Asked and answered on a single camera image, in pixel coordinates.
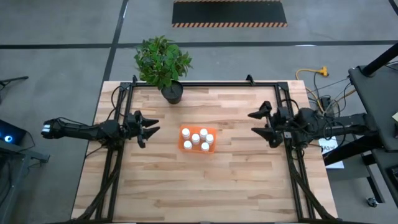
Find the left gripper black cable loop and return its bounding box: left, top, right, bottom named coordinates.
left=107, top=85, right=128, bottom=121

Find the black tripod leg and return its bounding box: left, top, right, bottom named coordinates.
left=0, top=75, right=29, bottom=90

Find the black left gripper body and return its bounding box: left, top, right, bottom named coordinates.
left=124, top=110, right=147, bottom=149

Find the black computer with blue light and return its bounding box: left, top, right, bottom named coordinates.
left=0, top=119, right=27, bottom=146

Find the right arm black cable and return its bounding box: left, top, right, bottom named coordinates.
left=281, top=98, right=346, bottom=147

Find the small green leafy tree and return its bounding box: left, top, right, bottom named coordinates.
left=133, top=35, right=193, bottom=91

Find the black plant pot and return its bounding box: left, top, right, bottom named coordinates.
left=160, top=80, right=184, bottom=105

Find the black power strip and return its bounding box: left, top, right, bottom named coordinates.
left=320, top=95, right=336, bottom=110

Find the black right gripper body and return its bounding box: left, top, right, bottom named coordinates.
left=262, top=100, right=292, bottom=149

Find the white paper label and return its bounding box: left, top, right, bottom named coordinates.
left=318, top=136, right=345, bottom=169

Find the thick black post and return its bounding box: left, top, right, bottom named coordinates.
left=360, top=42, right=398, bottom=77

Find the orange translucent plastic basket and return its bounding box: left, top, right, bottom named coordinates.
left=177, top=124, right=218, bottom=155

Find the black cart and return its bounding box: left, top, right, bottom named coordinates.
left=347, top=63, right=398, bottom=153

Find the black aluminium rig frame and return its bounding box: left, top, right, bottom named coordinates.
left=70, top=74, right=338, bottom=224

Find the black mat with hazard stripes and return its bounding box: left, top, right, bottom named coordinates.
left=171, top=0, right=289, bottom=29

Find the yellow extension cord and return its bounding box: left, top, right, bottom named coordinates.
left=295, top=66, right=357, bottom=114

